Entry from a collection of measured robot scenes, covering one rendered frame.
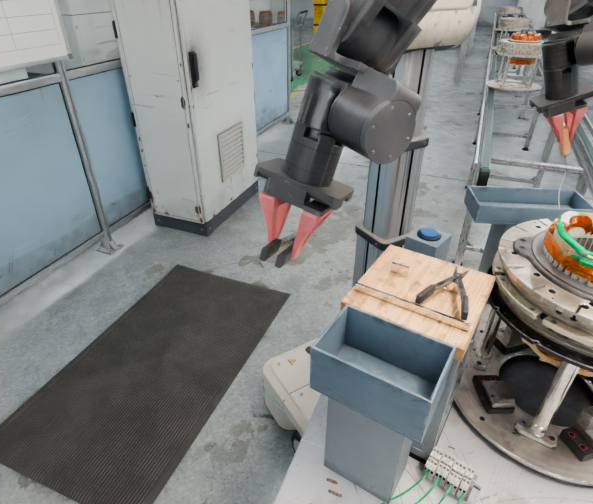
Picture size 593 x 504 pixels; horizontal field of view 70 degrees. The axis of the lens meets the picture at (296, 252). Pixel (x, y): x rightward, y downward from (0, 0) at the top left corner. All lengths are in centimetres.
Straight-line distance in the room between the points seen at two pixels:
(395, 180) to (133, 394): 143
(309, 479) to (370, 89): 63
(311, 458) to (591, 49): 85
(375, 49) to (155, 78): 231
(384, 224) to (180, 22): 178
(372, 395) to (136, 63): 244
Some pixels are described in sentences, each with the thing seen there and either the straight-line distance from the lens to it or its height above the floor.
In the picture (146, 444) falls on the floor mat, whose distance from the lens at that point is 184.
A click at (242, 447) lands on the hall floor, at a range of 177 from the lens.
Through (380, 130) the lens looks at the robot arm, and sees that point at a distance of 39.
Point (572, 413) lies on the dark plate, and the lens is 103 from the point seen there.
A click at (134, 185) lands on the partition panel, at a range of 309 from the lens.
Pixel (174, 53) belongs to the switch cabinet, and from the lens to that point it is 259.
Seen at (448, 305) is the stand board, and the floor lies 107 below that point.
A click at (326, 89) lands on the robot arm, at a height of 140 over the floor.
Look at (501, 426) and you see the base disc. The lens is 92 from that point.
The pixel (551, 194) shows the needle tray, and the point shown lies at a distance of 119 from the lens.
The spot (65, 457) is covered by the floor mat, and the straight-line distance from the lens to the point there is 192.
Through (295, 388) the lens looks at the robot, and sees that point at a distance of 159.
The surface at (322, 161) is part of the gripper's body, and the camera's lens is 45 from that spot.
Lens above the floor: 149
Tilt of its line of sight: 33 degrees down
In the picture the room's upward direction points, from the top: straight up
